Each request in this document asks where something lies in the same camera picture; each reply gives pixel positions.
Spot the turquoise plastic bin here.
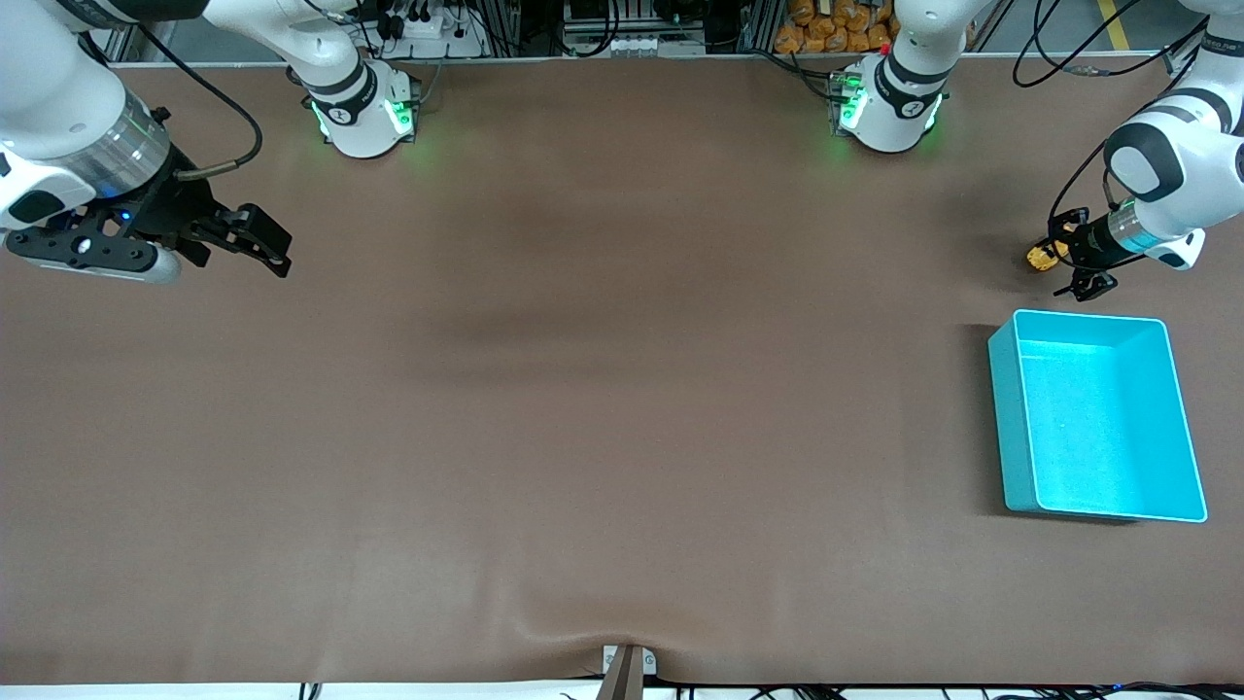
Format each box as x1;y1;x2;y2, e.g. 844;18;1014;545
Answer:
987;309;1208;524

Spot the metal table clamp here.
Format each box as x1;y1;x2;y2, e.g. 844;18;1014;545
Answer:
603;644;658;700

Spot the white terminal block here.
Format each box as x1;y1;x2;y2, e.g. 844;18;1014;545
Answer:
569;34;707;58

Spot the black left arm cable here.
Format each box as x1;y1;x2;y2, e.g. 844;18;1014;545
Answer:
1013;0;1216;249

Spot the brown table mat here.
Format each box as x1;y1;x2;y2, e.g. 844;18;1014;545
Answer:
0;56;1244;687

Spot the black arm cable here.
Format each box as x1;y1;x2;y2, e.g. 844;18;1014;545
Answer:
136;24;263;184
1013;0;1216;249

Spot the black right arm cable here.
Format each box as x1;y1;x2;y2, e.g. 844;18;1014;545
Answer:
136;24;263;184

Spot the white power strip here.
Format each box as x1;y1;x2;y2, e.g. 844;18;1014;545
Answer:
384;0;487;59

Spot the orange packaged goods pile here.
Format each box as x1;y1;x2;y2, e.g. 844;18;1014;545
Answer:
775;0;900;55

